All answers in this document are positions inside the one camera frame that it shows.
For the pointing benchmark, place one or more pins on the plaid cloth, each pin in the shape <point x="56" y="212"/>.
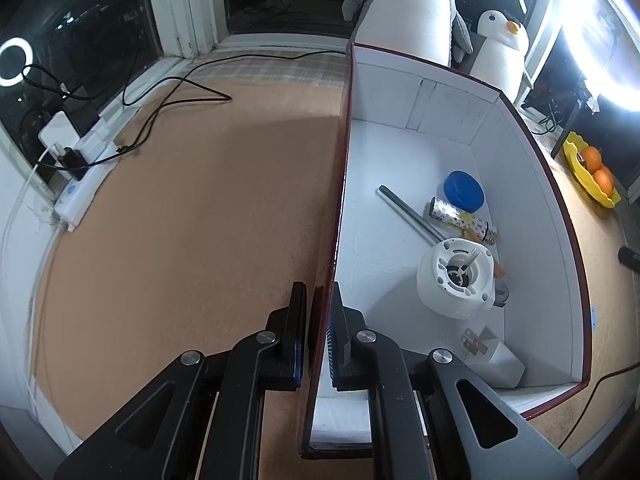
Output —
<point x="270" y="67"/>

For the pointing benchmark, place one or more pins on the small penguin plush toy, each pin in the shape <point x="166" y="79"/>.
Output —
<point x="500" y="60"/>

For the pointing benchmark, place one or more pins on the patterned lighter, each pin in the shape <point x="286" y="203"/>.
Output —
<point x="450" y="214"/>

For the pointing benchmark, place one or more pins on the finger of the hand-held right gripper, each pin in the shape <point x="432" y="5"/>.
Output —
<point x="631" y="258"/>

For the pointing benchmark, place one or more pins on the orange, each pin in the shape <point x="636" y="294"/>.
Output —
<point x="603" y="181"/>
<point x="591" y="157"/>

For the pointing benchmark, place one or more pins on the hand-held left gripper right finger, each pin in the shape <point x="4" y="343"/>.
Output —
<point x="331" y="350"/>

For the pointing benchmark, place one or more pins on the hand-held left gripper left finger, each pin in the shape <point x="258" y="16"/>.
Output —
<point x="298" y="365"/>

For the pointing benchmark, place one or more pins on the white charger adapter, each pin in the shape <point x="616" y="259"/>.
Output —
<point x="500" y="365"/>

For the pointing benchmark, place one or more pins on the blue round lid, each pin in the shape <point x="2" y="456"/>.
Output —
<point x="462" y="187"/>

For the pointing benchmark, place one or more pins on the dark red cardboard box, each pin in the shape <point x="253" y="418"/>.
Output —
<point x="400" y="160"/>

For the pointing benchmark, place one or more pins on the white round device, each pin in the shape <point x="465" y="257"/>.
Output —
<point x="435" y="300"/>

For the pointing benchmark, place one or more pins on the white power strip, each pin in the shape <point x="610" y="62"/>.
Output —
<point x="80" y="200"/>

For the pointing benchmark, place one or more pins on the black plug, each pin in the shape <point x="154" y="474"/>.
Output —
<point x="74" y="160"/>

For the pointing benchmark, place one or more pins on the yellow fruit bowl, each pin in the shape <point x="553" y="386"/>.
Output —
<point x="597" y="195"/>

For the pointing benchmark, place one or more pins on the white window frame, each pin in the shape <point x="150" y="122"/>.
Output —
<point x="185" y="10"/>

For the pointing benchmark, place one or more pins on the white plugged charger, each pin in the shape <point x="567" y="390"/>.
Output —
<point x="59" y="132"/>

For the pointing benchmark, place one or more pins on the large penguin plush toy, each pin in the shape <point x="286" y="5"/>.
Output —
<point x="410" y="10"/>

